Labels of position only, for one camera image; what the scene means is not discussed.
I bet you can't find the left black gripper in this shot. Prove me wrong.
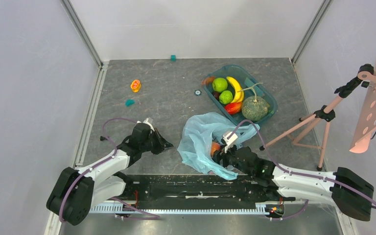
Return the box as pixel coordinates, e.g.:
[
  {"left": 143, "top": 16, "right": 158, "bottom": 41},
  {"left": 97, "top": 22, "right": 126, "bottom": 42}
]
[{"left": 140, "top": 128, "right": 173, "bottom": 155}]

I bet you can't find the light blue plastic bag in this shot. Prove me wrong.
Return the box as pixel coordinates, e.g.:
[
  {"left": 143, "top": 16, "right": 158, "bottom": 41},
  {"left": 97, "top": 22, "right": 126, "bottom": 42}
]
[{"left": 177, "top": 112, "right": 260, "bottom": 181}]

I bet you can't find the pink fake peach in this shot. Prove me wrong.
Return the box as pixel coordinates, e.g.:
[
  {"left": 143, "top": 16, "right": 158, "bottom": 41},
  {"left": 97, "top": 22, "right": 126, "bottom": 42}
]
[{"left": 210, "top": 141, "right": 221, "bottom": 156}]

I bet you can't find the green netted fake melon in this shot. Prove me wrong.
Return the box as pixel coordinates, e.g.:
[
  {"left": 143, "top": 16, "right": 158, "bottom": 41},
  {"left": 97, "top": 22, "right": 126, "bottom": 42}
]
[{"left": 241, "top": 96, "right": 270, "bottom": 122}]

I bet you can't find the green fake apple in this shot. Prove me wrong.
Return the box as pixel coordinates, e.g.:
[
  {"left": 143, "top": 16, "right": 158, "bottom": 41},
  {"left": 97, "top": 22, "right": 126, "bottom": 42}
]
[{"left": 212, "top": 77, "right": 228, "bottom": 93}]

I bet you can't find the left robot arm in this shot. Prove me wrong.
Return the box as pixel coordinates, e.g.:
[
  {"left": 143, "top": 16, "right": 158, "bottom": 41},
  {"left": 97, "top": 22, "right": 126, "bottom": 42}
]
[{"left": 46, "top": 121, "right": 173, "bottom": 226}]

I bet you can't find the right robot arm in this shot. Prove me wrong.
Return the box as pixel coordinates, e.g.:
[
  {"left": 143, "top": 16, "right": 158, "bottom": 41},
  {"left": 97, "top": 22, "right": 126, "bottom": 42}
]
[{"left": 212, "top": 146, "right": 374, "bottom": 221}]

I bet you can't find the red fake mango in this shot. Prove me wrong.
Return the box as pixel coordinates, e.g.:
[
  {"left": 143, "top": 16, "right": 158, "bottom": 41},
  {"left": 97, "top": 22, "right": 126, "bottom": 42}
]
[{"left": 224, "top": 102, "right": 242, "bottom": 115}]

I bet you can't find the dark brown fake fruit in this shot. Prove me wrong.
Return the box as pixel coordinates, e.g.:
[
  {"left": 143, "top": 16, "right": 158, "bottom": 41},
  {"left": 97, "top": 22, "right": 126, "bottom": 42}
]
[{"left": 211, "top": 91, "right": 220, "bottom": 100}]

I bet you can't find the yellow fake banana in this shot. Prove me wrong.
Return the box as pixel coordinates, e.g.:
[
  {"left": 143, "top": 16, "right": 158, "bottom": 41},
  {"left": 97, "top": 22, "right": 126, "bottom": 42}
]
[{"left": 226, "top": 76, "right": 244, "bottom": 103}]

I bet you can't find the green fake fruit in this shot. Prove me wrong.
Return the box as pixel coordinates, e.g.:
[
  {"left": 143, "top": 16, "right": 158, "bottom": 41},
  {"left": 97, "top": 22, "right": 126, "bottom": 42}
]
[{"left": 219, "top": 90, "right": 234, "bottom": 105}]

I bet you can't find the small teal piece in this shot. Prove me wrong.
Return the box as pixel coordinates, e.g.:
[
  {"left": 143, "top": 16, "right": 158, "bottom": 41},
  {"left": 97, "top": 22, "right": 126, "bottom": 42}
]
[{"left": 125, "top": 99, "right": 135, "bottom": 107}]

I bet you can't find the yellow orange toy block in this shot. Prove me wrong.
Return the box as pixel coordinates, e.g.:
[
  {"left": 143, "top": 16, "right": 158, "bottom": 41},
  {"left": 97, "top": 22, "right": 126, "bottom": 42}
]
[{"left": 130, "top": 79, "right": 141, "bottom": 93}]

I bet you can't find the pink music stand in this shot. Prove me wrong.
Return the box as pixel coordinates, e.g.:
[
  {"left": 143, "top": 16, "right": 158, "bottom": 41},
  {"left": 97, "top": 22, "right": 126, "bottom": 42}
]
[{"left": 260, "top": 62, "right": 376, "bottom": 171}]

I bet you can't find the teal plastic bin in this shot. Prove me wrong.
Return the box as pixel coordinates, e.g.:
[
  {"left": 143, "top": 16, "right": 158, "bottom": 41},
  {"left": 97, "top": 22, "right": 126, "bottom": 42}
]
[{"left": 202, "top": 65, "right": 278, "bottom": 126}]

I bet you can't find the orange curved toy piece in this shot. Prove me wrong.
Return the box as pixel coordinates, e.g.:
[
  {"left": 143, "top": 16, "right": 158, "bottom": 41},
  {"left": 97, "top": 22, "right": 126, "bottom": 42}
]
[{"left": 201, "top": 76, "right": 215, "bottom": 86}]

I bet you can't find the teal rectangular block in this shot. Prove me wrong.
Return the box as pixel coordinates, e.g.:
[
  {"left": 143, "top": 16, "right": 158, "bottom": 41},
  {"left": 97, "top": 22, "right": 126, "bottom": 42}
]
[{"left": 244, "top": 78, "right": 265, "bottom": 97}]

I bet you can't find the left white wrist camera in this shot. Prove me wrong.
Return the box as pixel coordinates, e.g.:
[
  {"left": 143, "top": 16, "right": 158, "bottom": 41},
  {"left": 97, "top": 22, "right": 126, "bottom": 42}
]
[{"left": 137, "top": 117, "right": 155, "bottom": 131}]

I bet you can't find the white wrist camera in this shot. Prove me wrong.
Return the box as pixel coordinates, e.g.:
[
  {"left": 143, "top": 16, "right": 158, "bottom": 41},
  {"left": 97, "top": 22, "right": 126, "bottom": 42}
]
[
  {"left": 137, "top": 117, "right": 155, "bottom": 131},
  {"left": 222, "top": 131, "right": 238, "bottom": 153}
]

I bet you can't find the white cable tray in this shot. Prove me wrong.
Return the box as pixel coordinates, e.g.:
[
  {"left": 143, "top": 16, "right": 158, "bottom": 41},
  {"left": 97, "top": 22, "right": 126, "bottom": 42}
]
[{"left": 90, "top": 201, "right": 285, "bottom": 216}]

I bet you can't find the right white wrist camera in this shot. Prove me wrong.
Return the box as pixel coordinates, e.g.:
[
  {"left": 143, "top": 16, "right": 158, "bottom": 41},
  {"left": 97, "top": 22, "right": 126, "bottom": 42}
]
[{"left": 222, "top": 131, "right": 238, "bottom": 153}]

